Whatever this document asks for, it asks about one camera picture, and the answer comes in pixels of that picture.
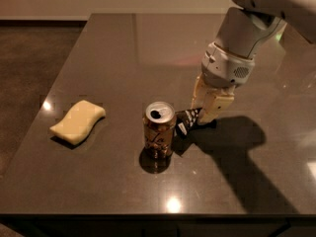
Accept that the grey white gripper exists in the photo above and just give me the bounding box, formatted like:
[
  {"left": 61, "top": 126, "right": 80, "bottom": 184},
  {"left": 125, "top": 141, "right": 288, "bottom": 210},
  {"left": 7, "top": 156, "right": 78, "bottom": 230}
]
[{"left": 192, "top": 42, "right": 255, "bottom": 124}]

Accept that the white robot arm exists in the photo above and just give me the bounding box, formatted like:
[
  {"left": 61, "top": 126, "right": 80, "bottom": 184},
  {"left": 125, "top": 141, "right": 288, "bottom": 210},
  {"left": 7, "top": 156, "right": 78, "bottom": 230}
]
[{"left": 192, "top": 0, "right": 316, "bottom": 125}]

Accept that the orange soda can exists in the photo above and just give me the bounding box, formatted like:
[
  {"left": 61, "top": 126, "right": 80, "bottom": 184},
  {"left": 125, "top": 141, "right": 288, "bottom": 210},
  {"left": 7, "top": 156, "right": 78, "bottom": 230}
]
[{"left": 143, "top": 102, "right": 177, "bottom": 159}]

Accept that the yellow sponge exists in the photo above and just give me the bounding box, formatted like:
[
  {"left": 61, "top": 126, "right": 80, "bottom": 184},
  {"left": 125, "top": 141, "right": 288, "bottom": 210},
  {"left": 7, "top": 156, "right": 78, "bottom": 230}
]
[{"left": 49, "top": 100, "right": 106, "bottom": 145}]

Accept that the black rxbar chocolate wrapper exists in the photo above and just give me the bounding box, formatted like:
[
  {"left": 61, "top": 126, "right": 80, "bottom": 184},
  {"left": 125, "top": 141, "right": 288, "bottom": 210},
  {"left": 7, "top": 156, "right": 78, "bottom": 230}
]
[{"left": 175, "top": 109, "right": 217, "bottom": 138}]

